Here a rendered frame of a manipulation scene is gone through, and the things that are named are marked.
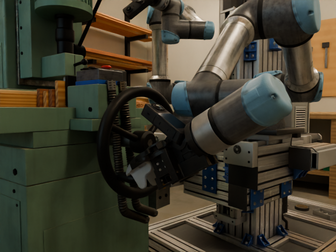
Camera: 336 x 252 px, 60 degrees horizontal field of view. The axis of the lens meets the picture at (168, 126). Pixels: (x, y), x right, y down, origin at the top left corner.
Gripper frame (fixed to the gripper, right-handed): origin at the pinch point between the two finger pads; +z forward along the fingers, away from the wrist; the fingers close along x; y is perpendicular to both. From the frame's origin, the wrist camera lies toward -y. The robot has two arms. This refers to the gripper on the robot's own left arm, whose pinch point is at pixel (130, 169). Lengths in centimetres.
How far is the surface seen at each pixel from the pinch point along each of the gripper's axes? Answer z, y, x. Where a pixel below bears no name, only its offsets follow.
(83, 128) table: 10.9, -15.9, 0.7
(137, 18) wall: 171, -285, 307
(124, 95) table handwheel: -3.9, -16.6, 3.1
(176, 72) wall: 165, -179, 334
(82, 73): 7.7, -30.9, 3.9
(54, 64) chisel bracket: 21.8, -44.3, 7.1
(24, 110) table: 14.0, -22.8, -11.2
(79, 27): 26, -69, 28
